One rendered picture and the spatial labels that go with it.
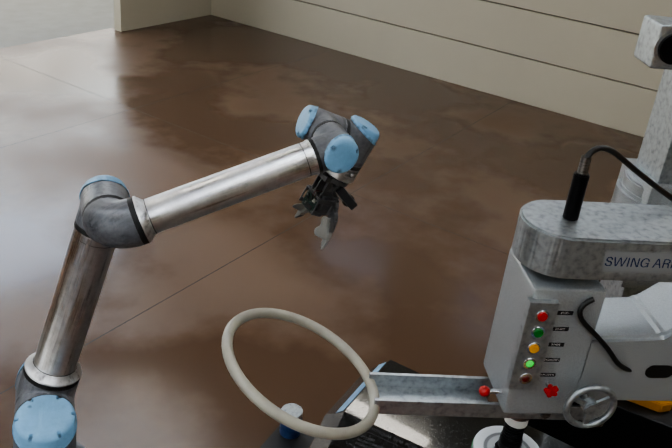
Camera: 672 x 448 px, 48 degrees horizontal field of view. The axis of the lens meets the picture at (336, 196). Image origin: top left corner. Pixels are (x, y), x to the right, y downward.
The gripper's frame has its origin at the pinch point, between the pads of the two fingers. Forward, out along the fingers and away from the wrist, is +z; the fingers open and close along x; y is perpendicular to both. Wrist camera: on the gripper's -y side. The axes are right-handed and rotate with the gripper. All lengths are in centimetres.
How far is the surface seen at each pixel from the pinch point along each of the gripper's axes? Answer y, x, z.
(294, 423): 15, 42, 29
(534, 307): -28, 54, -21
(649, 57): -101, 1, -85
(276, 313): -3.3, 1.6, 28.7
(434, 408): -30, 48, 23
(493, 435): -64, 53, 33
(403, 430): -48, 35, 49
